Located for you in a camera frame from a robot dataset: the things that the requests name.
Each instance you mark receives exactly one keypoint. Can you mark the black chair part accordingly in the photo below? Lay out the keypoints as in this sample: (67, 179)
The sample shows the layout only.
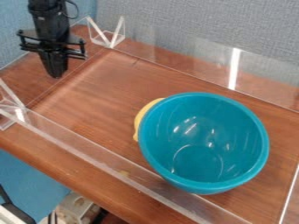
(14, 209)

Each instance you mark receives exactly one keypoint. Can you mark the clear acrylic front barrier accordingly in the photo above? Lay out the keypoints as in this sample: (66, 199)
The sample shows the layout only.
(126, 188)

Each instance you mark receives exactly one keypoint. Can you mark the blue plastic bowl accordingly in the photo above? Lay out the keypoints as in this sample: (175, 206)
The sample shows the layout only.
(204, 142)

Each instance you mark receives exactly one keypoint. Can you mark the white device under table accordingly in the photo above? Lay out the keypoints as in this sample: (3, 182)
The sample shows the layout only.
(75, 210)

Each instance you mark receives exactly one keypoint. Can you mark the yellow object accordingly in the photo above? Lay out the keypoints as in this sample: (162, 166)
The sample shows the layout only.
(142, 114)

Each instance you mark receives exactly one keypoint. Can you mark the clear acrylic back barrier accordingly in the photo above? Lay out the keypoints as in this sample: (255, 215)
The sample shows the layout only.
(258, 76)

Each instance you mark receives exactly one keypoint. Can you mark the clear acrylic corner bracket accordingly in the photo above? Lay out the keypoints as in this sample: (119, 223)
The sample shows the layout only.
(106, 38)

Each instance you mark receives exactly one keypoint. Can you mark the clear acrylic barrier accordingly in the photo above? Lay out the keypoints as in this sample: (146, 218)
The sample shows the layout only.
(258, 76)
(126, 188)

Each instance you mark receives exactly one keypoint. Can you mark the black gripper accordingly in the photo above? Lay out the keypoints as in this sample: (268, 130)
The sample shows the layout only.
(51, 36)

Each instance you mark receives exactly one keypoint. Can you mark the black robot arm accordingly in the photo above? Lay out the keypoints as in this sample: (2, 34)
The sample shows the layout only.
(47, 7)

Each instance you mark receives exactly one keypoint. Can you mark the clear acrylic left bracket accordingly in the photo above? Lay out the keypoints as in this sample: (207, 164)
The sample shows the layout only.
(12, 109)

